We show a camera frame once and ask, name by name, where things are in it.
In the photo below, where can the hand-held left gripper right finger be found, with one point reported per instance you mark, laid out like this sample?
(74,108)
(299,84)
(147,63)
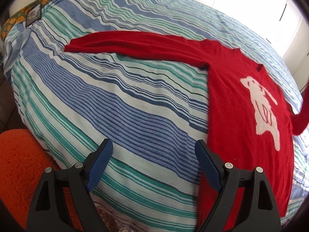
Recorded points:
(208,166)

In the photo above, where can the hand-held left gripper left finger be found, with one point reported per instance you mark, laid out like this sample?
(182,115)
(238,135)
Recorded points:
(100,164)

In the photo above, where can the red sweater with white print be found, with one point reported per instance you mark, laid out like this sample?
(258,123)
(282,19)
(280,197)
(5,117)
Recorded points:
(229,101)

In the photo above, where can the blue green striped duvet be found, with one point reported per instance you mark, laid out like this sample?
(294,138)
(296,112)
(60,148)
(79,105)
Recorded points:
(120,101)

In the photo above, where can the orange fluffy rug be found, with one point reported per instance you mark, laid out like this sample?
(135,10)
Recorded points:
(19,162)

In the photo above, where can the small dark photo card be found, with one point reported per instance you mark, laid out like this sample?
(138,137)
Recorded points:
(33,15)

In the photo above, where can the green sheet with orange flowers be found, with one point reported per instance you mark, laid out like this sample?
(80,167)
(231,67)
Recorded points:
(14,21)

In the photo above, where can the white wardrobe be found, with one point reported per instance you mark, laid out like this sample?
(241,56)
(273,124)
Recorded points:
(253,0)

